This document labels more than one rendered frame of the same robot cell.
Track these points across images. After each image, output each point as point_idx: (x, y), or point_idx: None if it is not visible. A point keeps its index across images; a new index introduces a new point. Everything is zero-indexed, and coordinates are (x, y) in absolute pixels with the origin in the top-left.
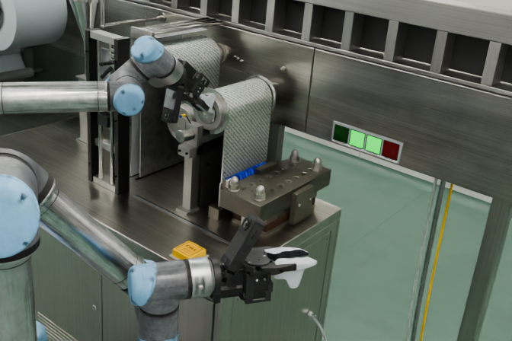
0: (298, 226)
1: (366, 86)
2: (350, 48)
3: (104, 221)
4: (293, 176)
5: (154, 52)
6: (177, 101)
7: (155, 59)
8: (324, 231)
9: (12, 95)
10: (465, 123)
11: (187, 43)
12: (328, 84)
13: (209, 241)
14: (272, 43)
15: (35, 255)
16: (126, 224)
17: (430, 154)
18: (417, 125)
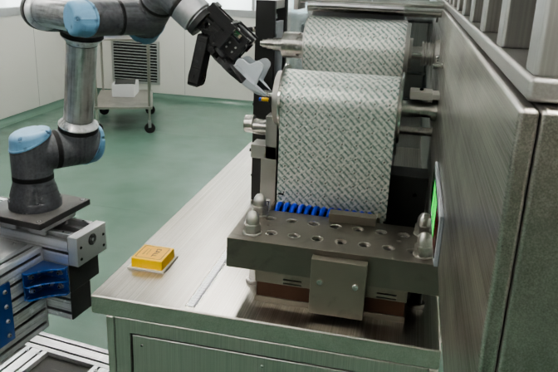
0: (317, 320)
1: (452, 85)
2: (470, 10)
3: (186, 207)
4: (364, 242)
5: None
6: (196, 56)
7: None
8: (378, 365)
9: (35, 4)
10: (467, 173)
11: (356, 21)
12: (446, 90)
13: (199, 266)
14: (447, 26)
15: None
16: (191, 217)
17: (447, 254)
18: (452, 176)
